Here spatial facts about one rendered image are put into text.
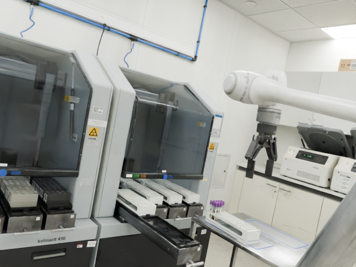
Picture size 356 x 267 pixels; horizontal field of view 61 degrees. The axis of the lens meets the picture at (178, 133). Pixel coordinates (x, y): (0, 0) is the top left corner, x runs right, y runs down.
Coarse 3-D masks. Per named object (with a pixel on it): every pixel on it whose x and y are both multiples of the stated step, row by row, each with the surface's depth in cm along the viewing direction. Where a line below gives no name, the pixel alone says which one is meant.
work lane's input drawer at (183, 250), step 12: (120, 204) 168; (120, 216) 165; (132, 216) 156; (144, 216) 155; (156, 216) 159; (144, 228) 147; (156, 228) 141; (168, 228) 148; (156, 240) 138; (168, 240) 134; (180, 240) 137; (192, 240) 137; (168, 252) 131; (180, 252) 127; (192, 252) 131; (180, 264) 128; (192, 264) 127
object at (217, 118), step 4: (216, 116) 205; (220, 116) 208; (216, 120) 206; (220, 120) 209; (216, 124) 207; (220, 124) 209; (216, 128) 207; (216, 132) 208; (212, 144) 208; (212, 148) 208; (208, 152) 206; (212, 152) 209; (212, 156) 209; (204, 180) 208
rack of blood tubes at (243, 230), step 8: (208, 216) 164; (216, 216) 159; (224, 216) 159; (232, 216) 162; (224, 224) 157; (232, 224) 149; (240, 224) 150; (248, 224) 153; (232, 232) 149; (240, 232) 156; (248, 232) 142; (256, 232) 145; (240, 240) 144; (248, 240) 143
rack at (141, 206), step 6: (120, 192) 172; (126, 192) 174; (132, 192) 177; (120, 198) 174; (126, 198) 165; (132, 198) 167; (138, 198) 167; (144, 198) 169; (126, 204) 165; (132, 204) 172; (138, 204) 156; (144, 204) 158; (150, 204) 160; (132, 210) 159; (138, 210) 155; (144, 210) 156; (150, 210) 158
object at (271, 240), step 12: (204, 216) 173; (240, 216) 186; (192, 228) 166; (216, 228) 156; (264, 228) 171; (276, 228) 175; (228, 240) 146; (264, 240) 152; (276, 240) 156; (288, 240) 159; (300, 240) 163; (252, 252) 135; (264, 252) 137; (276, 252) 139; (288, 252) 142; (300, 252) 145; (276, 264) 126; (288, 264) 129
